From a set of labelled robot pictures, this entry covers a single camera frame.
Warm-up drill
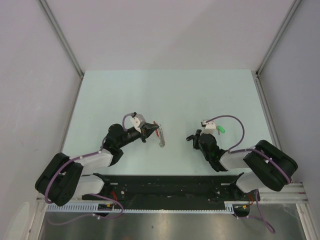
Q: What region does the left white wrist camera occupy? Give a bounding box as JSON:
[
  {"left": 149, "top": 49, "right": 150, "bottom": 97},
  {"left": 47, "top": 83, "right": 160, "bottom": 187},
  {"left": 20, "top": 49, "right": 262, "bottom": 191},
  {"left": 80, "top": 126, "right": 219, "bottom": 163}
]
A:
[{"left": 130, "top": 112, "right": 146, "bottom": 133}]

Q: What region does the key with black tag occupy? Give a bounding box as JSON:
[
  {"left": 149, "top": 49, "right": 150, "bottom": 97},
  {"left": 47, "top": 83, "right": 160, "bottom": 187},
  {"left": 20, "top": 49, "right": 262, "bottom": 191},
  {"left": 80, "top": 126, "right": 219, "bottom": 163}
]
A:
[{"left": 186, "top": 134, "right": 195, "bottom": 141}]

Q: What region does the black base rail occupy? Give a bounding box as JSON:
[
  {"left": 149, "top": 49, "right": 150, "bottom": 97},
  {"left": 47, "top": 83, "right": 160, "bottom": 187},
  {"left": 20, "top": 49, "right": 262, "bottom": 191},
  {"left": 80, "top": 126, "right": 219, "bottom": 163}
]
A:
[{"left": 82, "top": 175, "right": 255, "bottom": 211}]

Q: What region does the right aluminium frame post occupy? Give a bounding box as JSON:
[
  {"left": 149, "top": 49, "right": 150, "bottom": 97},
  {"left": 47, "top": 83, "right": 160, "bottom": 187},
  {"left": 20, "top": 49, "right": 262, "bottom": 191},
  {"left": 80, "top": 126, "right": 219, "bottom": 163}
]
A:
[{"left": 255, "top": 0, "right": 304, "bottom": 77}]

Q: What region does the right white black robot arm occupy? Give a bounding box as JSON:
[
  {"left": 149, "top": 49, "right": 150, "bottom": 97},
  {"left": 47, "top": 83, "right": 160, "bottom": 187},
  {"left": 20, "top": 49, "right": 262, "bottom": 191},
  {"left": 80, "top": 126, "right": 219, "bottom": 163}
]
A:
[{"left": 186, "top": 129, "right": 298, "bottom": 201}]

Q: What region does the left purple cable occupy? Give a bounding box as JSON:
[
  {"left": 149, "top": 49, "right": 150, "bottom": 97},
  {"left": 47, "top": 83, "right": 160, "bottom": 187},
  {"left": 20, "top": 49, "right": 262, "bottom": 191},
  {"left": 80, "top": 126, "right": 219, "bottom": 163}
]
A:
[{"left": 43, "top": 112, "right": 137, "bottom": 226}]

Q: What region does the key with green tag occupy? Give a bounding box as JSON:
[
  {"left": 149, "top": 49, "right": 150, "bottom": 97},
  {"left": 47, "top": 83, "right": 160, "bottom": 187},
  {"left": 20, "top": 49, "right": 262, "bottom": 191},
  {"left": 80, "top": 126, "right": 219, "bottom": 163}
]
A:
[{"left": 216, "top": 125, "right": 225, "bottom": 135}]

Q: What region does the aluminium extrusion crossbar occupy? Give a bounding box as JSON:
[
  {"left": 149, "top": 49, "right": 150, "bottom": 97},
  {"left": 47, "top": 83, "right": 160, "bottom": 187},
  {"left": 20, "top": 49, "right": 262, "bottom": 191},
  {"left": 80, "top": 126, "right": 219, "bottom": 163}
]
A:
[{"left": 37, "top": 182, "right": 308, "bottom": 203}]

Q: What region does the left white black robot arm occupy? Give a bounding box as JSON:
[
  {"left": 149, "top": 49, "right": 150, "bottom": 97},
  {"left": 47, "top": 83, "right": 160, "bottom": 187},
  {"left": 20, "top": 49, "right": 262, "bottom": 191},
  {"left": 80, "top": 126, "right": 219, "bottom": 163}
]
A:
[{"left": 35, "top": 122, "right": 160, "bottom": 207}]

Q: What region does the left aluminium frame post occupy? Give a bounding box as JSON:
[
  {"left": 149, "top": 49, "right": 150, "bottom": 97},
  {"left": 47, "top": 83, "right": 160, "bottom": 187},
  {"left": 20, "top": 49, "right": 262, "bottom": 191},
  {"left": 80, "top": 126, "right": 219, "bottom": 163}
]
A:
[{"left": 36, "top": 0, "right": 84, "bottom": 80}]

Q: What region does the aluminium frame post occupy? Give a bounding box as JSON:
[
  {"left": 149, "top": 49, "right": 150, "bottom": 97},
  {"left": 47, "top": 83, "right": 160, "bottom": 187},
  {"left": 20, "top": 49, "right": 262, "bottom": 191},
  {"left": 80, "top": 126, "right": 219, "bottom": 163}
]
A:
[
  {"left": 255, "top": 0, "right": 304, "bottom": 77},
  {"left": 36, "top": 0, "right": 84, "bottom": 80}
]

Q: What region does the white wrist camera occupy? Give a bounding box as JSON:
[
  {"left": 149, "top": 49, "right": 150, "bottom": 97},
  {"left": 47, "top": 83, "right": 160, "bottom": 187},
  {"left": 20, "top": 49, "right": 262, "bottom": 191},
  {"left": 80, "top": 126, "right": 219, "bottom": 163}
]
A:
[
  {"left": 200, "top": 120, "right": 217, "bottom": 135},
  {"left": 130, "top": 112, "right": 146, "bottom": 133}
]

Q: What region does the silver red keyring holder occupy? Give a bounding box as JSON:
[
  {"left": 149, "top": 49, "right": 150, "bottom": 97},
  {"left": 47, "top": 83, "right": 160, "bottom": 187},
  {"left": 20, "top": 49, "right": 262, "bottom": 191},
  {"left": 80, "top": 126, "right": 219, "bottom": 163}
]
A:
[{"left": 153, "top": 121, "right": 166, "bottom": 148}]

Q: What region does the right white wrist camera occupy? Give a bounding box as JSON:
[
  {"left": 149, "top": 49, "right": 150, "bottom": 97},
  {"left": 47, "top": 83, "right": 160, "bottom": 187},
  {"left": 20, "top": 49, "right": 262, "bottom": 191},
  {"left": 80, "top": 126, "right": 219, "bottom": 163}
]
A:
[{"left": 200, "top": 120, "right": 217, "bottom": 135}]

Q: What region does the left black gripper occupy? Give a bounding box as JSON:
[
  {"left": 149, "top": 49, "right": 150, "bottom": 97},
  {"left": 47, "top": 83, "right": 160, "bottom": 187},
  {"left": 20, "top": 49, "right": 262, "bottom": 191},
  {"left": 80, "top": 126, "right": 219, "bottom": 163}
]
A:
[{"left": 117, "top": 122, "right": 159, "bottom": 149}]

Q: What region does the white slotted cable duct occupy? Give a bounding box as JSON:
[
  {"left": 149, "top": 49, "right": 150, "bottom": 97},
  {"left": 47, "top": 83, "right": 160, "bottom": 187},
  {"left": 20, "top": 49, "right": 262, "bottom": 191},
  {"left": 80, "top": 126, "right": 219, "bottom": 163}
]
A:
[{"left": 46, "top": 201, "right": 251, "bottom": 215}]

